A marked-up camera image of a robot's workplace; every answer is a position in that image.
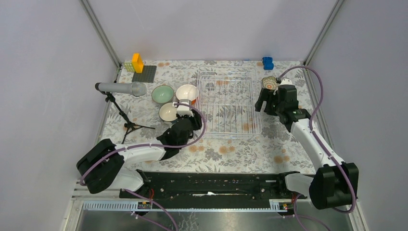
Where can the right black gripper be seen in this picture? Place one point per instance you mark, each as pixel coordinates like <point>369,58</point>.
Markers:
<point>267,95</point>

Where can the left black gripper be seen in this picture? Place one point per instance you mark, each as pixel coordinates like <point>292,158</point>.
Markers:
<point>195,119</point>

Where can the small white floral bowl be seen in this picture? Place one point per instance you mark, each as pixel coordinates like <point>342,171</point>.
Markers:
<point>270,83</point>

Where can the teal and white bowl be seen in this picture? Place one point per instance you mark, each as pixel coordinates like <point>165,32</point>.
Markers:
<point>168,113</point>

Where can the mint green bowl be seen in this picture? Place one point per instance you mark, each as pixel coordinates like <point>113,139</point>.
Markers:
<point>163,94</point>

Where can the orange bowl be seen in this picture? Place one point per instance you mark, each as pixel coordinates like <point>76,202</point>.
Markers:
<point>187,92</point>

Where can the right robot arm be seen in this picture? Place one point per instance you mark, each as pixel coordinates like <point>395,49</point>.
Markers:
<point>335,181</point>

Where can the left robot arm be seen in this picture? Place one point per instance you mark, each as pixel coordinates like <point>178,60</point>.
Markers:
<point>105,166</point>

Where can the blue building block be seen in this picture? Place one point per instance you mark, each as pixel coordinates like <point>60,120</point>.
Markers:
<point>267,63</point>

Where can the silver microphone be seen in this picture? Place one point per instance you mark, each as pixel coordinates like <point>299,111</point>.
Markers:
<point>136,89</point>

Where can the grey building baseplate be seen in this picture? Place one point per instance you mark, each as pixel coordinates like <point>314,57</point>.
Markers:
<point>147,75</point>

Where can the yellow building block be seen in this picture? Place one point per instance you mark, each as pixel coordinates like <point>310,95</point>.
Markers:
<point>137,63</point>

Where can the light green building block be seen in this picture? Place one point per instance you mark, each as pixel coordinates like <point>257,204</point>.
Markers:
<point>129,67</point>

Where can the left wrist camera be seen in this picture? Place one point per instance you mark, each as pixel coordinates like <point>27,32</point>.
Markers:
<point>183,108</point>

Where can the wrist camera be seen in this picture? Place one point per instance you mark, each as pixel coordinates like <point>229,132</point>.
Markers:
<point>183,108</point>
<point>284,81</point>

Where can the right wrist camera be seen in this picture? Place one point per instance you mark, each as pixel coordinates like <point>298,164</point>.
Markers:
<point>284,81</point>

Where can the white wire dish rack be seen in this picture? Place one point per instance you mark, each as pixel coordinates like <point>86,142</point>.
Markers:
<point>226,97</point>

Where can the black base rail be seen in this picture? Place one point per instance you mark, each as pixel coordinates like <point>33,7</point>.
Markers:
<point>215,190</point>

